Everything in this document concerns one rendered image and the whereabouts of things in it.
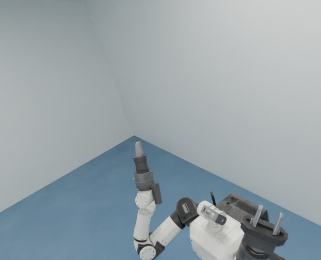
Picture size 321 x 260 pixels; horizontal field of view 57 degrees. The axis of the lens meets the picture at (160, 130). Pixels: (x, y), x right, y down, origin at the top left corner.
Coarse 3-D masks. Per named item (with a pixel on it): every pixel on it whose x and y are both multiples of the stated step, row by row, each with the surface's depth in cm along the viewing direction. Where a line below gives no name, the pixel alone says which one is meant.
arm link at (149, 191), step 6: (138, 186) 134; (144, 186) 133; (150, 186) 134; (156, 186) 134; (138, 192) 136; (144, 192) 134; (150, 192) 134; (156, 192) 134; (138, 198) 133; (144, 198) 131; (150, 198) 134; (156, 198) 134; (138, 204) 133; (144, 204) 132
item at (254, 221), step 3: (261, 207) 79; (258, 210) 79; (261, 210) 78; (258, 213) 79; (255, 216) 80; (258, 216) 79; (252, 219) 82; (255, 219) 80; (258, 219) 80; (252, 222) 82; (255, 222) 80; (252, 225) 81; (255, 225) 80
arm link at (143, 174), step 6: (144, 156) 132; (138, 162) 133; (144, 162) 133; (138, 168) 133; (144, 168) 133; (138, 174) 133; (144, 174) 133; (150, 174) 134; (138, 180) 134; (144, 180) 133; (150, 180) 134
